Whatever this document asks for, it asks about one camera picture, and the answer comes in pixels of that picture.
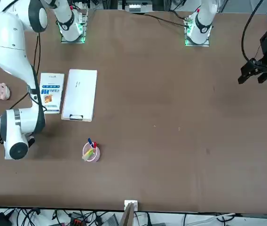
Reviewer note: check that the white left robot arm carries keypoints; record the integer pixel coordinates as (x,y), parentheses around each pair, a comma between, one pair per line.
(201,21)

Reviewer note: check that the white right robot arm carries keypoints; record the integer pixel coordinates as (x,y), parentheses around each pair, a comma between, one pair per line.
(9,47)

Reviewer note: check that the pink plush pig toy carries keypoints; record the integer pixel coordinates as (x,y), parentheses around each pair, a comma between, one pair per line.
(0,90)

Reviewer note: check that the white blue book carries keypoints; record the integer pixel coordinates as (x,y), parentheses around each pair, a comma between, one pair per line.
(52,94)

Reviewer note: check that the white clipboard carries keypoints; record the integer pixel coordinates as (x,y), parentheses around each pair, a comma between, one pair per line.
(79,94)

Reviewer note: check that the black power adapter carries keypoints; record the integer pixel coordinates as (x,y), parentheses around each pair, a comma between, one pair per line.
(2,219)

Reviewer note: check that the blue marker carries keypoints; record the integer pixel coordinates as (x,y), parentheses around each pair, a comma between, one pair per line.
(90,142)

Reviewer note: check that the red marker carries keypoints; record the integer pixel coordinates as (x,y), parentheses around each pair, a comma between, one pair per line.
(95,144)

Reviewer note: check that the pink translucent pen cup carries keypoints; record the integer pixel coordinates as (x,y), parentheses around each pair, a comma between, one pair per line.
(96,156)

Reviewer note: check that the red black device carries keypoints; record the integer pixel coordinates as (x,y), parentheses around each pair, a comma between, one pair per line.
(76,222)

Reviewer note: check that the white power strip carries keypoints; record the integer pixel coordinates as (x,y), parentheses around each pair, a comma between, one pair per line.
(135,8)

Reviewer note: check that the grey device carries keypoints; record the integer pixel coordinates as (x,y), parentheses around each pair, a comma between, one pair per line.
(112,221)

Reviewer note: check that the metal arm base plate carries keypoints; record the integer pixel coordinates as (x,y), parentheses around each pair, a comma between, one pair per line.
(83,17)
(187,22)

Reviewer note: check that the white post bracket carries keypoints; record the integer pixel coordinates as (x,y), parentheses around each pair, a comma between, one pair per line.
(130,202)

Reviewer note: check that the aluminium post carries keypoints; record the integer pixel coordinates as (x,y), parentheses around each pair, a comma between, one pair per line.
(127,216)

